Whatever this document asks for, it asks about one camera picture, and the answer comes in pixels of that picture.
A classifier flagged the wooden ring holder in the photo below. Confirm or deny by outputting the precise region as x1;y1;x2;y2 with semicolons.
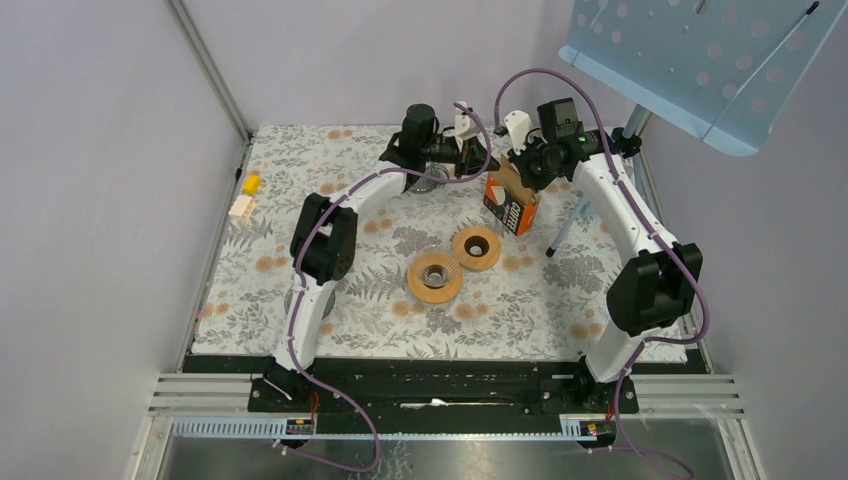
407;251;464;305
452;226;502;271

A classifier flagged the clear glass dripper cone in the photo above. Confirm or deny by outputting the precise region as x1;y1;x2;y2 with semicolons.
418;262;458;290

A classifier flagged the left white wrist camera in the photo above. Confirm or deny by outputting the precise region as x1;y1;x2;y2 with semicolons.
453;101;481;146

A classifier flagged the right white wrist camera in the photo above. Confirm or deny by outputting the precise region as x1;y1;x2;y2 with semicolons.
503;110;534;156

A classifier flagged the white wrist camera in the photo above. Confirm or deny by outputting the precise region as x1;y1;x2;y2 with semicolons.
503;110;534;156
453;101;481;146

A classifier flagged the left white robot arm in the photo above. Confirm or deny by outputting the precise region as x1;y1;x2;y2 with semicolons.
252;101;492;411

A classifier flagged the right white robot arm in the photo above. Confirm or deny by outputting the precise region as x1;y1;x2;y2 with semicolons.
503;98;703;412

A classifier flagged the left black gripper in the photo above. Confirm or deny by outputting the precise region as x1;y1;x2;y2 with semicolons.
419;135;498;179

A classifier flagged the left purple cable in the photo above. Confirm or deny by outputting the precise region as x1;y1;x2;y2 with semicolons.
271;101;494;474

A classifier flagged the blue perforated stand tray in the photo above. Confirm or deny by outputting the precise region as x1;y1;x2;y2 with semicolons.
559;0;847;157

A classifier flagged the purple cable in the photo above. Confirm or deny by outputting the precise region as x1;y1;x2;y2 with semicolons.
271;101;494;474
493;67;711;480

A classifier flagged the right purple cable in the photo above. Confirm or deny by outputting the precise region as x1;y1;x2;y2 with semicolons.
493;67;711;480

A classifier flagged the yellow block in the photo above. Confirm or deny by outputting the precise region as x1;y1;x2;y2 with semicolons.
242;174;261;196

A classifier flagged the orange coffee filter box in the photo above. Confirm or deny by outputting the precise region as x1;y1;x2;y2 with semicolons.
483;156;542;236

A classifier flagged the grey glass pitcher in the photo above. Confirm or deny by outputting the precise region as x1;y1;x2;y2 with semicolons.
408;163;450;195

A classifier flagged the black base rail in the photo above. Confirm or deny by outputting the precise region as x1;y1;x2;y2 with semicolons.
156;356;705;436

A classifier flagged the beige wooden block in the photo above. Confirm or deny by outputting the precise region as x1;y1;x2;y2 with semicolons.
228;195;256;221

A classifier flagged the floral tablecloth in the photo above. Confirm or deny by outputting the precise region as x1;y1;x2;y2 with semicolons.
192;125;690;364

